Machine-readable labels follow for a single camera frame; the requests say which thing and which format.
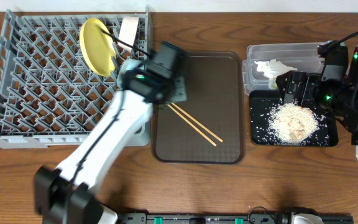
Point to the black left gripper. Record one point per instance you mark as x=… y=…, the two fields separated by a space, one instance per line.
x=129 y=78

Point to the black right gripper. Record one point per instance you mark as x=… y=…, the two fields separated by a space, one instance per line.
x=311 y=81

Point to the wooden chopstick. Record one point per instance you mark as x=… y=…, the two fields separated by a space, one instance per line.
x=202 y=127
x=192 y=125

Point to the pink bowl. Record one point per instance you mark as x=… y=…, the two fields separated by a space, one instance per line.
x=128 y=32

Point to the yellow plate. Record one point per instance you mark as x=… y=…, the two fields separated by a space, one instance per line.
x=96 y=47

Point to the light blue bowl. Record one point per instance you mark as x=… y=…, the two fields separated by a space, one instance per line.
x=128 y=64

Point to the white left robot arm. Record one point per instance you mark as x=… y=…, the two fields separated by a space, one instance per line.
x=67 y=194

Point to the crumpled white paper waste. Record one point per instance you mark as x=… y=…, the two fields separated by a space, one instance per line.
x=271 y=70

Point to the rice food waste pile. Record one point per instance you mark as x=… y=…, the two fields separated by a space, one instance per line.
x=293 y=123

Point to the grey plastic dishwasher rack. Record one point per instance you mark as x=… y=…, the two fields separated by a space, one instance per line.
x=48 y=94

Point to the clear plastic bin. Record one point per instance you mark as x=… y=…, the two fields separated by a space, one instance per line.
x=302 y=56

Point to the brown serving tray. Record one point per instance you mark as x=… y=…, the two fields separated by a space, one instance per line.
x=215 y=98

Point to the black tray bin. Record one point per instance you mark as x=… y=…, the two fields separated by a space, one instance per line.
x=265 y=102

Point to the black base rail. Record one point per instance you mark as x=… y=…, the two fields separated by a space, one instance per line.
x=257 y=215

